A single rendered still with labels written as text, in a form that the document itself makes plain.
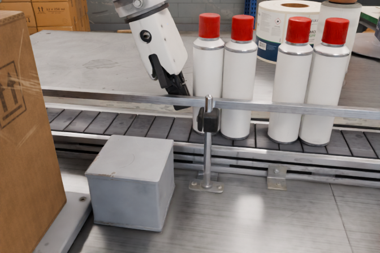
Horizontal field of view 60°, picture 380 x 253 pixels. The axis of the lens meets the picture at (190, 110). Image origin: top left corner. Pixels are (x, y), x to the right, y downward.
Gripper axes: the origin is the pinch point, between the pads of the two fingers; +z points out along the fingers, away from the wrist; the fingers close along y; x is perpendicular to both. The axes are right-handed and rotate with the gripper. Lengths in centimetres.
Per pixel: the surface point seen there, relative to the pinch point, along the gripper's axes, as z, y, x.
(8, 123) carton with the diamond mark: -11.6, -25.1, 9.8
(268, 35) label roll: 4.7, 40.7, -16.6
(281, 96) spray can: 3.5, -2.3, -16.6
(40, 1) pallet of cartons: -38, 263, 190
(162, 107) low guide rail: 2.2, 3.2, 5.2
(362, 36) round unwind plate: 22, 70, -46
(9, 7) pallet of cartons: -43, 256, 222
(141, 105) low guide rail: 0.7, 3.2, 9.2
